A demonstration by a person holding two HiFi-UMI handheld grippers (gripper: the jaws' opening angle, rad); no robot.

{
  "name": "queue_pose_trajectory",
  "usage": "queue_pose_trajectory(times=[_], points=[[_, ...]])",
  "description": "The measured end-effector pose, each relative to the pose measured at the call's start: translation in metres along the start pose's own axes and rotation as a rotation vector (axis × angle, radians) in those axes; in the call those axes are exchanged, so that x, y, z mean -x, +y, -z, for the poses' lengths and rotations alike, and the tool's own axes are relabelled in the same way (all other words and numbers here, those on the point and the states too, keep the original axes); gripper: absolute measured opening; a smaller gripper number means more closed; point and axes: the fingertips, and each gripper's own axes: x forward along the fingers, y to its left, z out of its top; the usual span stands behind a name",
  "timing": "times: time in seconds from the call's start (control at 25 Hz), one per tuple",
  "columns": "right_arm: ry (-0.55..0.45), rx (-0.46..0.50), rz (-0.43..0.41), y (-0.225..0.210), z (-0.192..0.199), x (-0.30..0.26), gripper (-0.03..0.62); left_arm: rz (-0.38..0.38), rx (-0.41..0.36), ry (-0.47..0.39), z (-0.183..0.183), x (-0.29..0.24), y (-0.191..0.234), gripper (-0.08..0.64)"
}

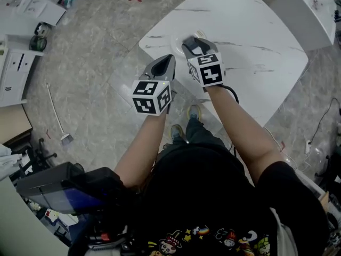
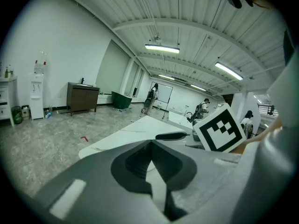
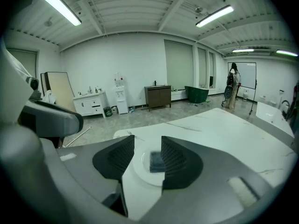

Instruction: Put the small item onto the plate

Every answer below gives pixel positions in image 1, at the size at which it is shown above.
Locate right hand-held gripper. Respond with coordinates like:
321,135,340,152
181,37,226,92

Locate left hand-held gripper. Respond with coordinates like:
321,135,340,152
132,53,177,116

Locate clear glass plate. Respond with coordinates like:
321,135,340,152
169,30,208,58

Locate person's left forearm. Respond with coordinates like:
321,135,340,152
113,113,167,189

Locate person's right forearm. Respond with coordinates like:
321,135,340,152
207,85,285,186

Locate person's right shoe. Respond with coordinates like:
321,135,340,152
187,105,202,121

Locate person's shoe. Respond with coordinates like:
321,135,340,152
187,105,202,121
169,124,184,143

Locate person's left shoe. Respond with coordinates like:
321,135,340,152
169,124,184,143

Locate person's black trousers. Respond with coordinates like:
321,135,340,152
173,117,227,149

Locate white bathtub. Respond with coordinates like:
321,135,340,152
269,0,337,52

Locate black and green bucket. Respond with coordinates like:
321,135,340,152
28,35,48,52

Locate person's black printed shirt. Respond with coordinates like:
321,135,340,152
125,142,330,256

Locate white narrow cabinet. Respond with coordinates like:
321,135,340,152
10,0,67,26

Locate black bathtub faucet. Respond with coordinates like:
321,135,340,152
332,0,341,23

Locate white drawer cabinet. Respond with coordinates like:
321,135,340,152
0,35,45,108

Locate black chair base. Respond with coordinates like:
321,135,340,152
15,137,58,175

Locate black touchscreen tablet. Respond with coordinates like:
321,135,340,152
15,161,126,215

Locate wooden desk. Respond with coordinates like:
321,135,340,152
0,104,33,145

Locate pile of white papers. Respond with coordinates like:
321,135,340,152
0,144,23,181

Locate red and white toy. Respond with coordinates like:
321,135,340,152
45,209,59,222

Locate white cartoon figure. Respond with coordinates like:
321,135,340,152
28,198,42,212

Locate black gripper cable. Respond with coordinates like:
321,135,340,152
218,84,240,105

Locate white-handled broom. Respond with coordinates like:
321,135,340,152
46,83,74,146

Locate white floor cable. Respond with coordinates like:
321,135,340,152
263,126,312,170

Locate black floor cable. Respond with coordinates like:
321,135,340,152
310,97,341,145

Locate black handle with red button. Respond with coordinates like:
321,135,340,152
86,230,128,250

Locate white bag strap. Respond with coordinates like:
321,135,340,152
270,208,299,256

